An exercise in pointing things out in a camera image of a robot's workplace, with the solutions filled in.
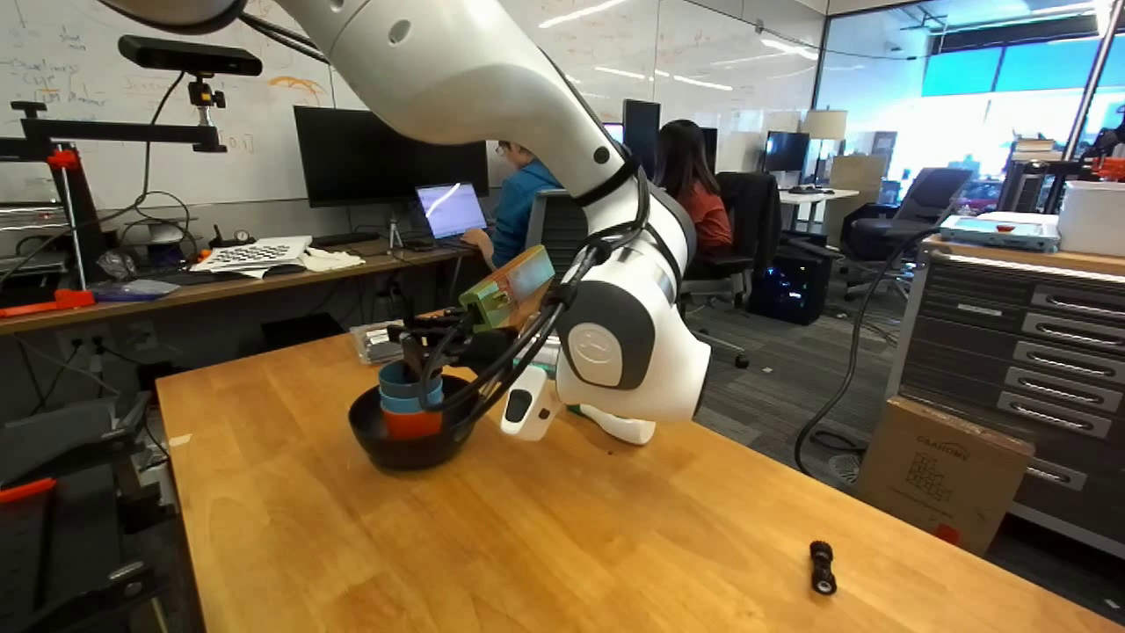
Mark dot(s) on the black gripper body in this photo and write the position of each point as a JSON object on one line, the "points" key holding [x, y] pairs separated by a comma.
{"points": [[470, 346]]}

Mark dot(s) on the dark blue plastic cup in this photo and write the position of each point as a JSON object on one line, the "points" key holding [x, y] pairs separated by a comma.
{"points": [[391, 379]]}

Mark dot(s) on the orange plastic cup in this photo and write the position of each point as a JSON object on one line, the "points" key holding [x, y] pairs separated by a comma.
{"points": [[408, 425]]}

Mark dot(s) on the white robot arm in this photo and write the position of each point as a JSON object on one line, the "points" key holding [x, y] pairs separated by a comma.
{"points": [[470, 70]]}

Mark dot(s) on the black bowl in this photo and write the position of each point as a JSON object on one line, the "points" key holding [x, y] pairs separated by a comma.
{"points": [[391, 451]]}

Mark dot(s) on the small box on table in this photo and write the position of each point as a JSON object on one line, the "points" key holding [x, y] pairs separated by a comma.
{"points": [[374, 343]]}

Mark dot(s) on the open laptop bright screen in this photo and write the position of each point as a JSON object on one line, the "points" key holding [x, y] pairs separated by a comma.
{"points": [[450, 212]]}

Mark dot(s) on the person in blue jacket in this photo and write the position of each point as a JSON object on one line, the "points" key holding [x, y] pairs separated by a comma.
{"points": [[520, 196]]}

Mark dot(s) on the stack of papers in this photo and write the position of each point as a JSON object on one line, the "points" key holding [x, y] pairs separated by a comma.
{"points": [[265, 254]]}

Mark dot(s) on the large black monitor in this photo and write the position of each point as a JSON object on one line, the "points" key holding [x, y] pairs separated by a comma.
{"points": [[354, 159]]}

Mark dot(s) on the long wooden desk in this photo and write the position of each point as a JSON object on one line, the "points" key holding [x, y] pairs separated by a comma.
{"points": [[177, 293]]}

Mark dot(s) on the person in red shirt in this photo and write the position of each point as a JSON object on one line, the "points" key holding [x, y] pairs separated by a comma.
{"points": [[704, 212]]}

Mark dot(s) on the tall black monitor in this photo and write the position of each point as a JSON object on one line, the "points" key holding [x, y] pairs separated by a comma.
{"points": [[640, 125]]}

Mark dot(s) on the black office chair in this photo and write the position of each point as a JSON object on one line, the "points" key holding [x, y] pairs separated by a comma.
{"points": [[751, 216]]}

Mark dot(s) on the computer tower with lights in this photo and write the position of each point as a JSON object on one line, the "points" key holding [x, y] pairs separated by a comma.
{"points": [[793, 287]]}

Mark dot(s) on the red clamp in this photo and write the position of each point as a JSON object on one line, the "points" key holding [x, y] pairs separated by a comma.
{"points": [[47, 302]]}

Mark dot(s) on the small distant monitor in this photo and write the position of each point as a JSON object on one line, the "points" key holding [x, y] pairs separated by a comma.
{"points": [[785, 150]]}

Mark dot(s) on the small black clip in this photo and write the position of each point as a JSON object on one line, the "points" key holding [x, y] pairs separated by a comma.
{"points": [[823, 567]]}

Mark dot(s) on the table lamp beige shade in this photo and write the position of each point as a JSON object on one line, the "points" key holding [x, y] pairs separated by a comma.
{"points": [[826, 125]]}

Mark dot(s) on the dark padded armchair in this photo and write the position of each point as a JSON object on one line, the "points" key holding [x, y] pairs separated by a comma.
{"points": [[892, 229]]}

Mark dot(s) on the brown cardboard box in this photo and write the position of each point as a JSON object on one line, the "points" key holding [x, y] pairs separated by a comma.
{"points": [[935, 468]]}

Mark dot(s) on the grey drawer cabinet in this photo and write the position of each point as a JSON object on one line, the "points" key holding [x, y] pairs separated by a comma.
{"points": [[1030, 352]]}

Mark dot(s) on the white storage box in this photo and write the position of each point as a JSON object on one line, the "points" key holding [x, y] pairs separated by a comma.
{"points": [[1096, 219]]}

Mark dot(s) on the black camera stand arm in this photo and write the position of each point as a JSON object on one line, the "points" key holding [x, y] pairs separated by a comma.
{"points": [[118, 131]]}

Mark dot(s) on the black camera bar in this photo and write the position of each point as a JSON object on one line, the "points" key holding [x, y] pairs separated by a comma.
{"points": [[186, 52]]}

